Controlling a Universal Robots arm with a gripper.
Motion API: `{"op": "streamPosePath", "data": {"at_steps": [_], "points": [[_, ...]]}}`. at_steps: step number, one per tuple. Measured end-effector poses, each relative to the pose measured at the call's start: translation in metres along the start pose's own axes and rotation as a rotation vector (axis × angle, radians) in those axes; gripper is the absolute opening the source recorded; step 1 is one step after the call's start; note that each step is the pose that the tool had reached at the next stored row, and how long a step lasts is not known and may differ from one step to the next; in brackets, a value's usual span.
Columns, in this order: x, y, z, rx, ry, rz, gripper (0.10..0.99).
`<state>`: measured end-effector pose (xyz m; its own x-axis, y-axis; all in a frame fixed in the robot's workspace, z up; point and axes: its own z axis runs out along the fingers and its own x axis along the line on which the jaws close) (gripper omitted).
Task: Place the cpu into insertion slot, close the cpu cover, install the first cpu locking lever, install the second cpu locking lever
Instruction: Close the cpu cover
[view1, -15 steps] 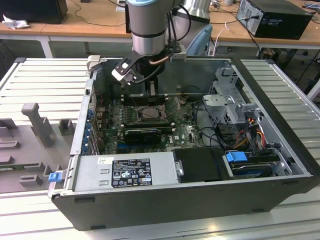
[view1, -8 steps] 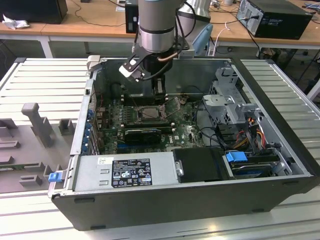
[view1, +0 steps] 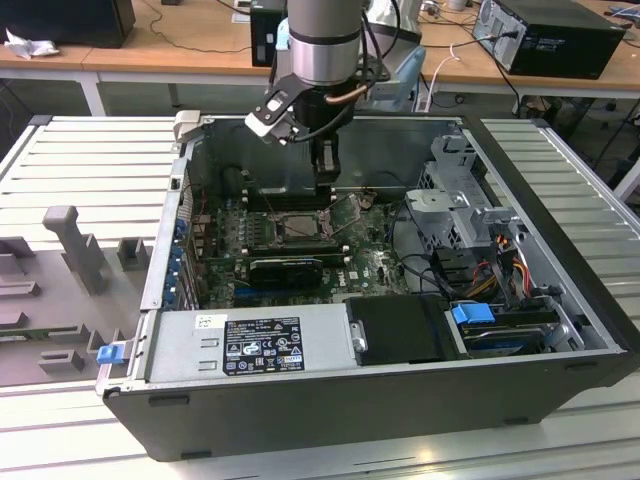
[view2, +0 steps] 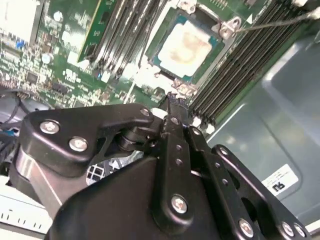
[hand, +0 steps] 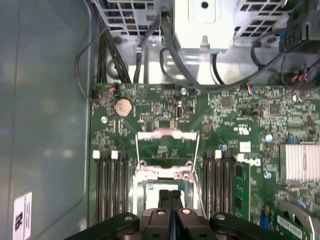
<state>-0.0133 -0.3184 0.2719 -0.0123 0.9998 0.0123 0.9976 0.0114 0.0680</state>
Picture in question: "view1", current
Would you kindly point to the black desktop computer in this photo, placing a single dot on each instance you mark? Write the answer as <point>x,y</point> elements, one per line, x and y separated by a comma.
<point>560,42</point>

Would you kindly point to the black plastic shroud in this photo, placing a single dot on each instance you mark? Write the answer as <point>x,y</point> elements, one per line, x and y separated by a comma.
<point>400,327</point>

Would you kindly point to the silver metal drive cage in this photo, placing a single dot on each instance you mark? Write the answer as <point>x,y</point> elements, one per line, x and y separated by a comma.
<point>450,205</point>

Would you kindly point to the blue plastic case latch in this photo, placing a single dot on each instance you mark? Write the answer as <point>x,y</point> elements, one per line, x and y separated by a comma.
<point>110,354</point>

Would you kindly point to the CPU socket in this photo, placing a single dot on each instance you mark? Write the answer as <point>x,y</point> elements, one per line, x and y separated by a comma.
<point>327,225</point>

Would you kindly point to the green motherboard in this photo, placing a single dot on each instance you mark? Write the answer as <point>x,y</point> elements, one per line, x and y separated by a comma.
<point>370,265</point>

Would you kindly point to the crumpled white paper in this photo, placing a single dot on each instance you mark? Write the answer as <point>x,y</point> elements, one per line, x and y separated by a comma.
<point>30,46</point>

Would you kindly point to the black open PC case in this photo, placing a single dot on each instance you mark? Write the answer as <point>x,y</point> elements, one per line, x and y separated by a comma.
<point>320,415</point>

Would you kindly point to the hard disk drive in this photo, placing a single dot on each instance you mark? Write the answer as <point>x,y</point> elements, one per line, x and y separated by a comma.
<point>505,340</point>

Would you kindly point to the large black box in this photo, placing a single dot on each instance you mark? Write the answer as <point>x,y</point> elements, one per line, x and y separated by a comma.
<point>65,20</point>

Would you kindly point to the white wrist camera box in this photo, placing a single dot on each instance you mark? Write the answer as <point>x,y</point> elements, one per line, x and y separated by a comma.
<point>267,120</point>

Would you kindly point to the black graphics card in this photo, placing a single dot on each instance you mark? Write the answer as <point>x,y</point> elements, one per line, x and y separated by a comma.
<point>285,274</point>

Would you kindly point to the grey parts rack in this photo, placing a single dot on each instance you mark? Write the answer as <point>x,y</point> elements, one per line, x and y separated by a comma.
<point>75,280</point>

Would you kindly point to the pale blue teach pendant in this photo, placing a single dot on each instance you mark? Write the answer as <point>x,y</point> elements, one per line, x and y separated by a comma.
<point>410,75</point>

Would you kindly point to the black RAM slot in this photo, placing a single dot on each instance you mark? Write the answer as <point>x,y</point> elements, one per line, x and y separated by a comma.
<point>280,204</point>
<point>295,246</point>
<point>280,193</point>
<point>295,257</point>

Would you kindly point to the blue disk carrier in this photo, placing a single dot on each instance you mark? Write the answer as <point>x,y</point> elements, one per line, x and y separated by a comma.
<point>471,320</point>

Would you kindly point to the small black computer tower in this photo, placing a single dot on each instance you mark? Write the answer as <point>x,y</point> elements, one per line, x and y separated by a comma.
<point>262,35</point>

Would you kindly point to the wooden desk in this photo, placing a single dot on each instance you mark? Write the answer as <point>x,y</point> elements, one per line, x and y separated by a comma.
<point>200,55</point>

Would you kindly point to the silver power supply unit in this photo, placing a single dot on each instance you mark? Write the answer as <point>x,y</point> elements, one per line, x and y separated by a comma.
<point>175,345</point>

